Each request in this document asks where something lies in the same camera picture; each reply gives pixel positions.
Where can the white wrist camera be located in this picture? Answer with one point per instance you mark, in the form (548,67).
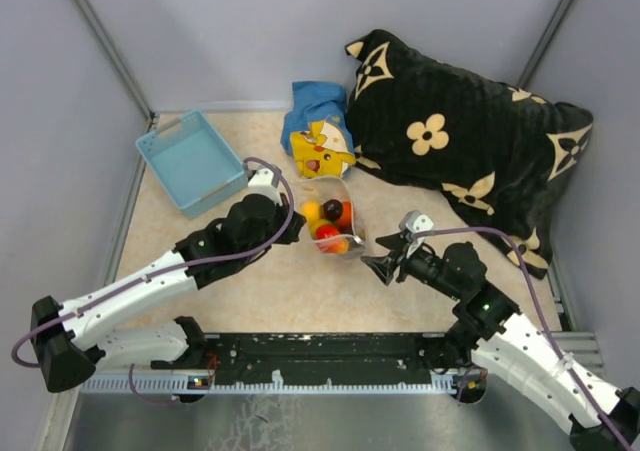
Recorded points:
(265,182)
(413,223)

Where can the red toy apple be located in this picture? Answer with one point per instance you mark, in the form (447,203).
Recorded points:
(327,231)

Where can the orange toy fruit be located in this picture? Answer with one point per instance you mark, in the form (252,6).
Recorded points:
(346,217)

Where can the yellow green toy citrus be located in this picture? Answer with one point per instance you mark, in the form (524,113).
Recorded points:
(316,225)

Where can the clear dotted zip top bag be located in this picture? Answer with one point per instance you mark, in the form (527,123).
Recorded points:
(333,222)

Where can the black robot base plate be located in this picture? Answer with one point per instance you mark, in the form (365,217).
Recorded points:
(318,359)

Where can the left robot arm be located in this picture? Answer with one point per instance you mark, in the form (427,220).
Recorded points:
(75,339)

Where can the dark purple toy fruit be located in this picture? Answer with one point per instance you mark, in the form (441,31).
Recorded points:
(332,210)

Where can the aluminium frame rail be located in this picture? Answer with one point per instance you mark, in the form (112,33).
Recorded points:
(148,381)

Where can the yellow toy lemon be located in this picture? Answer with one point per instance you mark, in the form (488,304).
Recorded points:
(312,210)

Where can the black floral pillow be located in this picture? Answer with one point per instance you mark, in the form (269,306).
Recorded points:
(500,155)

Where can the blue plastic basket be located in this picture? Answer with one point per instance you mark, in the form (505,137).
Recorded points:
(193,163)

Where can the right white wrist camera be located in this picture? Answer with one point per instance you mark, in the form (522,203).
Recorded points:
(413,223)

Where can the right metal corner post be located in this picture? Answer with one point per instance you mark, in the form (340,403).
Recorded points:
(551,29)

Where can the metal corner post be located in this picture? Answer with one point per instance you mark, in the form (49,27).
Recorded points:
(115,58)
(551,29)

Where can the blue yellow pikachu cloth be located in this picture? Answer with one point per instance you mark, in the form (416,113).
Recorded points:
(314,132)

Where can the left metal corner post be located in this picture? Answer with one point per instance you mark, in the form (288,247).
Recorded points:
(115,58)

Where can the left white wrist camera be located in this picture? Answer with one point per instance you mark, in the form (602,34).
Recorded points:
(265,182)

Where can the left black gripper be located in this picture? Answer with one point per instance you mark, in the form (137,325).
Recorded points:
(293,229)

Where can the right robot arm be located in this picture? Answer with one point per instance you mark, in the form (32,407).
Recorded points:
(500,338)

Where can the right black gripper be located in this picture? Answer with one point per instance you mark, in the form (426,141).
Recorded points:
(384,266)

